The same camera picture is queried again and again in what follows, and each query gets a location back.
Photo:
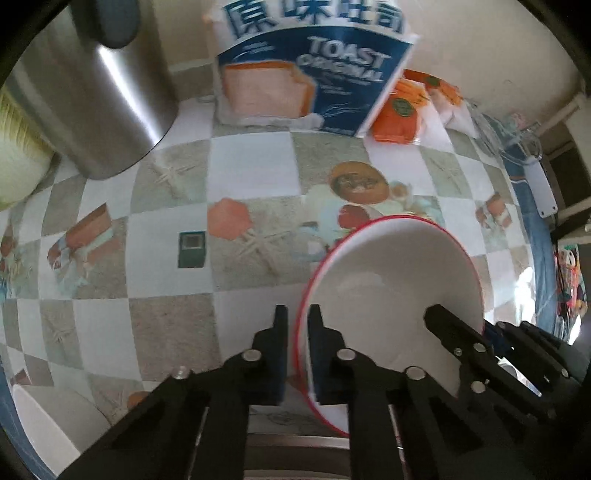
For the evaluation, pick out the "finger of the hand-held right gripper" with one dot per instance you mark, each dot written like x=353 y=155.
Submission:
x=535 y=350
x=461 y=346

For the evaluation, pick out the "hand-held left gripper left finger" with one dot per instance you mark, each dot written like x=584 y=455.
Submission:
x=278 y=355

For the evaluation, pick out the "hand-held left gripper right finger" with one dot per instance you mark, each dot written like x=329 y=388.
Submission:
x=317 y=360

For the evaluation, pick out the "red rim strawberry bowl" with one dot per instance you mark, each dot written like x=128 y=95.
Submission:
x=392 y=286

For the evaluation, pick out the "white deep bowl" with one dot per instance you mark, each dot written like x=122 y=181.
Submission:
x=51 y=424

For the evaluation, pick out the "colourful toy pile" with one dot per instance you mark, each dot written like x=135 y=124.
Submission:
x=568 y=286

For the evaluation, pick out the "white power strip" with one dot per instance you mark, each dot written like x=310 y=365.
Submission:
x=540 y=189

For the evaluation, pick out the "white snack packet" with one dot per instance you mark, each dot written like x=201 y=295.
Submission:
x=455 y=115

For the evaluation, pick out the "toast bread bag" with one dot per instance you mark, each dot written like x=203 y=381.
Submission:
x=277 y=83

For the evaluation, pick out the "stainless steel thermos jug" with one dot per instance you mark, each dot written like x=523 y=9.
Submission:
x=92 y=101

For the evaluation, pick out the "napa cabbage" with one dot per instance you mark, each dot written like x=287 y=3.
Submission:
x=18 y=161

